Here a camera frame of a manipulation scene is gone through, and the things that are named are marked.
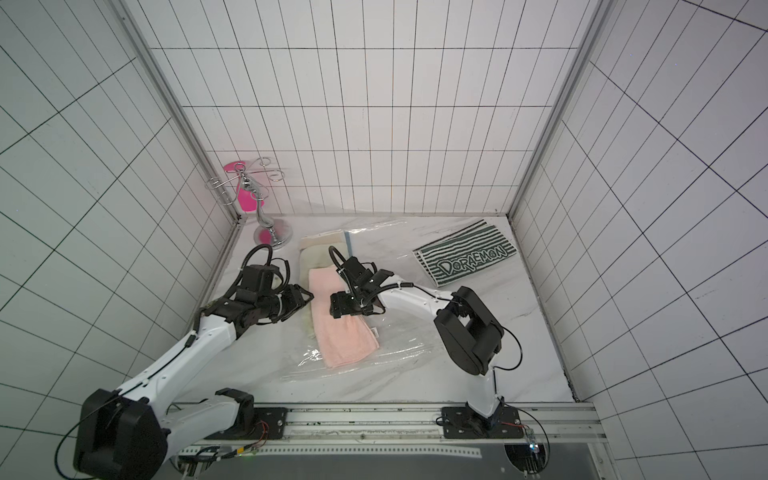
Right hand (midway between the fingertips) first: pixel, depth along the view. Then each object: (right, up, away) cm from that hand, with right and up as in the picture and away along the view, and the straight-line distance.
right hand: (341, 301), depth 88 cm
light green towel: (-14, +12, +18) cm, 26 cm away
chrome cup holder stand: (-30, +21, +25) cm, 45 cm away
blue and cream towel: (-5, +20, +22) cm, 30 cm away
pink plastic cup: (-39, +34, +23) cm, 57 cm away
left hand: (-9, +1, -6) cm, 11 cm away
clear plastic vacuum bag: (+19, -11, -2) cm, 22 cm away
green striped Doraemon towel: (+42, +14, +18) cm, 48 cm away
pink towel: (+1, -10, -4) cm, 11 cm away
